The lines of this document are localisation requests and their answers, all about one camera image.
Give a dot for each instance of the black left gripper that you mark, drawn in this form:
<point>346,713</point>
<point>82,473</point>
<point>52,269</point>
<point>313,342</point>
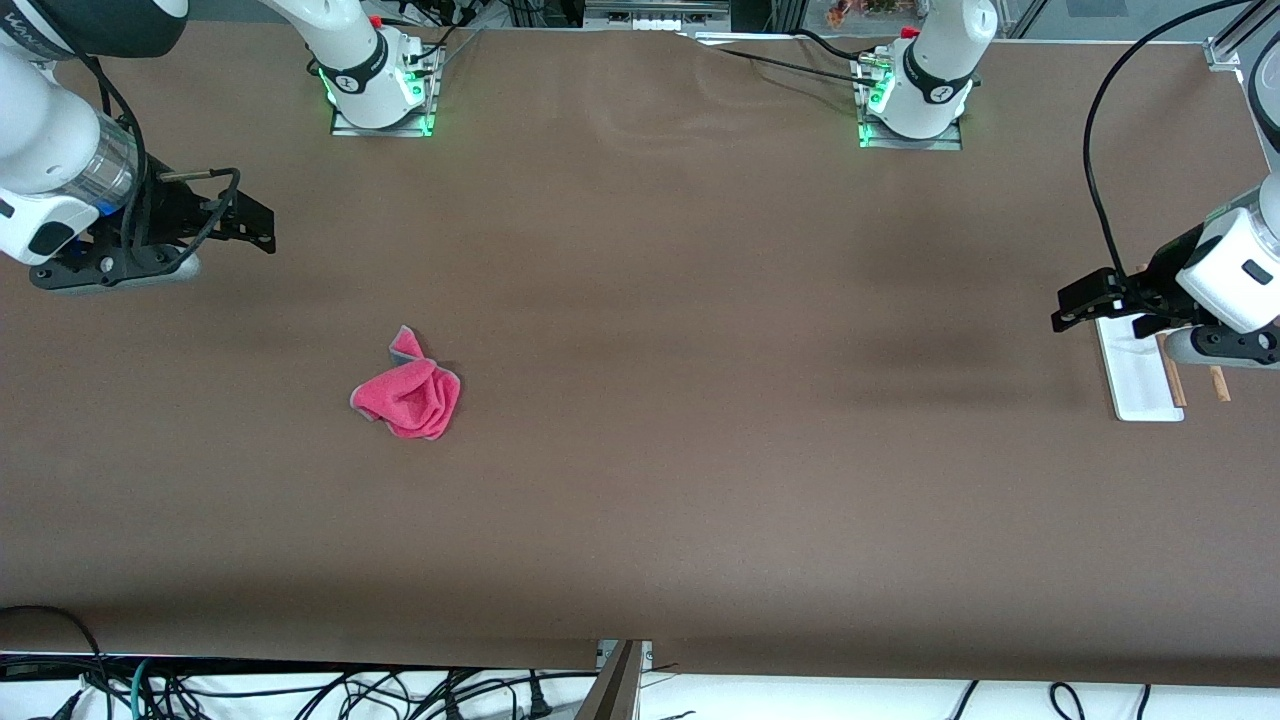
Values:
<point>1158,272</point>

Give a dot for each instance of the orange red cluttered object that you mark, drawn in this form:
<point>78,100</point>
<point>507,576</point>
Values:
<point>865,10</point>

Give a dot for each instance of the white power strip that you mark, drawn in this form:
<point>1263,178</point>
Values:
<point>655,12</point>

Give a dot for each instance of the white rack base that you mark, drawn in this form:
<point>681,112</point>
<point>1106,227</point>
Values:
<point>1135,385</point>

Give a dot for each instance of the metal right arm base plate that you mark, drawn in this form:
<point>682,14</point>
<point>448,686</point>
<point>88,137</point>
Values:
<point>345,128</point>

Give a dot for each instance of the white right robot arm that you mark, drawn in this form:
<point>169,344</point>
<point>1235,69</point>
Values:
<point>370,70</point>

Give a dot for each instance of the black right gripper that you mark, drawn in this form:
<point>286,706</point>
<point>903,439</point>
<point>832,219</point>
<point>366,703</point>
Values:
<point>172,215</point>

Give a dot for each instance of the aluminium frame profile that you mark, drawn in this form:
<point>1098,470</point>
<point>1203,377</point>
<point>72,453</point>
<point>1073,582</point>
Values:
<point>1240,35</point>

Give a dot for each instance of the metal table leg bracket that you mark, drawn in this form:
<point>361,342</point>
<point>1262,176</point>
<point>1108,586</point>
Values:
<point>615,685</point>

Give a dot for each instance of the pink and gray towel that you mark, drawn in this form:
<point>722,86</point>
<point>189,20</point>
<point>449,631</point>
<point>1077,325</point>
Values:
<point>415,400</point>

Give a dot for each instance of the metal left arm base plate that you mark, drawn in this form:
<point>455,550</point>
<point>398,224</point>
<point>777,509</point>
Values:
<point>950,143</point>

